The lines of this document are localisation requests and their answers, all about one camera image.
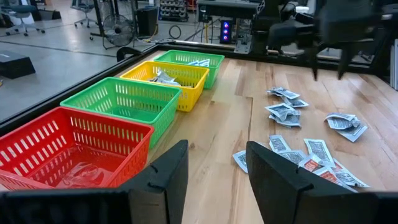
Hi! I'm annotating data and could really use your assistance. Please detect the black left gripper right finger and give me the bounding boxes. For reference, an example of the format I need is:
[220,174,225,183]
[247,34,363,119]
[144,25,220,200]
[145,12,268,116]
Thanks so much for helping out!
[245,141,398,224]

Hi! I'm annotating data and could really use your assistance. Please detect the silver mounting plate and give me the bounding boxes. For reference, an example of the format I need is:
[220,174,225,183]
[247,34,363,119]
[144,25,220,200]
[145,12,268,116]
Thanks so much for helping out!
[233,33,253,55]

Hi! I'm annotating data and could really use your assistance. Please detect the green plastic basket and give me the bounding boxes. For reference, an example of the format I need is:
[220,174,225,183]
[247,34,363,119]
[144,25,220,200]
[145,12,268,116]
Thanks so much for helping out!
[59,76,183,149]
[153,49,226,90]

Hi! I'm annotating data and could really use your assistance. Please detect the grey side table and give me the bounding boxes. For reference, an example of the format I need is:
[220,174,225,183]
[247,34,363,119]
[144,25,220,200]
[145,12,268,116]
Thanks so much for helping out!
[195,0,261,20]

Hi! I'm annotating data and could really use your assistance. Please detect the coiled black cable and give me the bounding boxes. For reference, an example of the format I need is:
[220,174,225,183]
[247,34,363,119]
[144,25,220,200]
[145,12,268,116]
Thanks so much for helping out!
[168,24,183,40]

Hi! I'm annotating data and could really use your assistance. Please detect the grey office chair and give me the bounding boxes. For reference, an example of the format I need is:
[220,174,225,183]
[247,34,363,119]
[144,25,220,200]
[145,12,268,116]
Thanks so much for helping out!
[70,0,98,29]

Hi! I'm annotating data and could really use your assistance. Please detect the black aluminium rig frame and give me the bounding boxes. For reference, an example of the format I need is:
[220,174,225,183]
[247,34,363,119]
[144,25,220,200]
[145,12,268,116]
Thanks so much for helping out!
[0,39,398,136]

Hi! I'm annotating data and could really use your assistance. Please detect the white blue antiseptic pad packet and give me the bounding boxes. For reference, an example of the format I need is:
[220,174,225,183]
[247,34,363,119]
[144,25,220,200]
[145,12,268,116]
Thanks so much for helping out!
[326,117,361,131]
[148,70,169,84]
[268,113,302,129]
[266,86,302,100]
[281,96,310,109]
[335,123,369,143]
[264,103,302,121]
[161,74,182,87]
[324,112,357,123]

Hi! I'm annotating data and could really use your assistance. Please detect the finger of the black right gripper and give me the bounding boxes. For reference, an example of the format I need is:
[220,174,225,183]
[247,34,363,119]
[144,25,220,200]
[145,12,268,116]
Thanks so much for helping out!
[307,45,322,82]
[337,43,358,81]

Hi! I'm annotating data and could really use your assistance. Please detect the yellow plastic basket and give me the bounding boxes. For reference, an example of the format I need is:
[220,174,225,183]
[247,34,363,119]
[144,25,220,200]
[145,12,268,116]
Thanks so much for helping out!
[119,60,210,113]

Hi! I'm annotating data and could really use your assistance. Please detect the black clamp handle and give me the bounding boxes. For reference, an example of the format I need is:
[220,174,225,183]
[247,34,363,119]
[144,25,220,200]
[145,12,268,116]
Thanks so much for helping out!
[116,46,144,62]

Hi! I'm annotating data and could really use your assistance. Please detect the black standing desk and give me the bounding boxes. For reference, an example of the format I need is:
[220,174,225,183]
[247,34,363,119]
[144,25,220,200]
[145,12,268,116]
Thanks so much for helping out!
[89,0,108,41]

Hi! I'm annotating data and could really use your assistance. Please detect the red plastic basket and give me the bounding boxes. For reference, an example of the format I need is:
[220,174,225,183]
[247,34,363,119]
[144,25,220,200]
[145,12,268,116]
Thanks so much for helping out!
[0,106,155,191]

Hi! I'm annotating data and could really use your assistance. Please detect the blue lit device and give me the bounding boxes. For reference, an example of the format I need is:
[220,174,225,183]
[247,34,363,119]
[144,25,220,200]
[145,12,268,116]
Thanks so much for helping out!
[219,19,234,45]

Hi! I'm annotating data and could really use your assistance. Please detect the parts shelf rack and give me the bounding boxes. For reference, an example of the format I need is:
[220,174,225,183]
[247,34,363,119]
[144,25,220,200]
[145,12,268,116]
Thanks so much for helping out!
[158,0,190,22]

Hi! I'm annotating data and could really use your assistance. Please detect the black floor fan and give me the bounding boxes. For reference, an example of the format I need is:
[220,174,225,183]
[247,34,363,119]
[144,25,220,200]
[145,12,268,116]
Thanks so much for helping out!
[101,13,136,50]

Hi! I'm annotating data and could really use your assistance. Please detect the silver angled strut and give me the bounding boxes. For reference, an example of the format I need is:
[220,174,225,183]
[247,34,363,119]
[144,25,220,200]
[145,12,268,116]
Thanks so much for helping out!
[389,37,398,91]

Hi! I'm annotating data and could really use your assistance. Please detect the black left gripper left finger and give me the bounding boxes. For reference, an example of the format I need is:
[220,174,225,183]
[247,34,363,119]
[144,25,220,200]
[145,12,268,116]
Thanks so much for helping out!
[0,139,190,224]

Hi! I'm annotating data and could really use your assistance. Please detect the black floor box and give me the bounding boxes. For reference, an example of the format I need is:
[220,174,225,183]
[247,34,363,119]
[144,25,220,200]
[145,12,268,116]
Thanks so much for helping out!
[0,50,37,80]

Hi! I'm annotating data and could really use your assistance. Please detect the black low platform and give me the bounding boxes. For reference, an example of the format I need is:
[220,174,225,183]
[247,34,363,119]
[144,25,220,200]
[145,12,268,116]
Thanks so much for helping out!
[37,8,62,21]

